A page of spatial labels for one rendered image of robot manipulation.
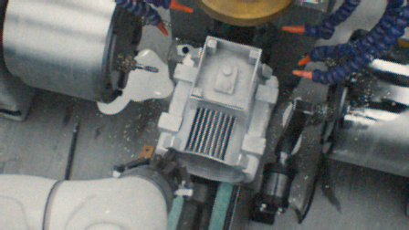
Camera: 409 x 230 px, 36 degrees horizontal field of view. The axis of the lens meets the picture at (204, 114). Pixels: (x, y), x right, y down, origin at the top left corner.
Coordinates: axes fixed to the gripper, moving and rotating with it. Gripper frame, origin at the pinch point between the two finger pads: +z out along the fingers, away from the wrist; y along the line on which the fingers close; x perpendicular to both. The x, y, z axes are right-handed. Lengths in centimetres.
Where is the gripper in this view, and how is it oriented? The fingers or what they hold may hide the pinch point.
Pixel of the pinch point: (167, 162)
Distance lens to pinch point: 107.6
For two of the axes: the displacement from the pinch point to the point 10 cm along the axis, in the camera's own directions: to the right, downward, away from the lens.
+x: -2.2, 9.6, 1.9
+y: -9.7, -2.3, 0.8
